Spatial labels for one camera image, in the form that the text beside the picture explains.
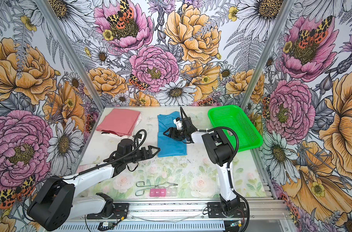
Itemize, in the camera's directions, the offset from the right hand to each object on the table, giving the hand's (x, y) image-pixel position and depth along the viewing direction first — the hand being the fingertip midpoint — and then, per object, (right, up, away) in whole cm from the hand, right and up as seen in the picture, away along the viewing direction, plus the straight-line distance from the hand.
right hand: (167, 136), depth 99 cm
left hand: (-6, -9, -15) cm, 18 cm away
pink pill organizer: (-1, -27, -21) cm, 34 cm away
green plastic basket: (+49, +13, +14) cm, 53 cm away
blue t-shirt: (0, -6, -3) cm, 6 cm away
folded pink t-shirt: (-36, +10, +8) cm, 38 cm away
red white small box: (-47, -16, -14) cm, 52 cm away
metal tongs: (-14, -28, -20) cm, 37 cm away
